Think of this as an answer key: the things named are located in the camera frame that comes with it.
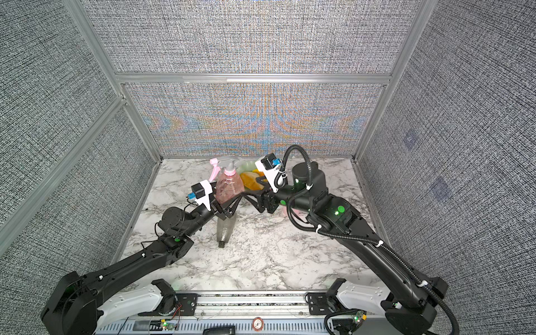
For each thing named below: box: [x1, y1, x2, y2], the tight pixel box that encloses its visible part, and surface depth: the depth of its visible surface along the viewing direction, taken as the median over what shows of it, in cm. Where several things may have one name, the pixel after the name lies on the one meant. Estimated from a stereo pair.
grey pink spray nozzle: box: [208, 157, 239, 183], surface depth 55 cm
